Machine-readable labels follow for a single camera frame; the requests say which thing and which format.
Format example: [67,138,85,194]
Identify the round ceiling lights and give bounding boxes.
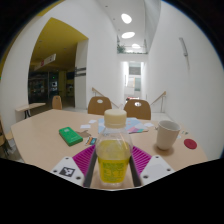
[120,13,142,50]

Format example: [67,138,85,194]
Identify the yellow drink bottle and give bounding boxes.
[95,108,134,188]

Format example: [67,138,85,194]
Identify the green box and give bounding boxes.
[58,126,84,147]

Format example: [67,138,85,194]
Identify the wooden chair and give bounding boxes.
[51,95,63,111]
[87,96,113,116]
[123,99,152,121]

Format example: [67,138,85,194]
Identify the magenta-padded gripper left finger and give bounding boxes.
[50,144,100,188]

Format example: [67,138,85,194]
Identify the white ceramic mug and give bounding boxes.
[155,120,181,151]

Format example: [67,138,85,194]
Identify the wooden side table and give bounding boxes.
[15,102,47,119]

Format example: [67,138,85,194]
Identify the white hanging sign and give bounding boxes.
[33,53,57,72]

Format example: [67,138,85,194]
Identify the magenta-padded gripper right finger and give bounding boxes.
[128,145,176,188]

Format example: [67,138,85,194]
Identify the dark vending machine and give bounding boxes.
[48,72,60,99]

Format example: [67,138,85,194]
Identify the small colourful card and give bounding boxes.
[84,136,98,147]

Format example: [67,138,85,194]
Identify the pale blue printed sheet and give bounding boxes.
[98,117,150,135]

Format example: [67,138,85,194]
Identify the flat round red coaster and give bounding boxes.
[183,138,198,150]

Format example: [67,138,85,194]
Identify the wooden stair handrail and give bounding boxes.
[91,87,119,108]
[149,90,167,113]

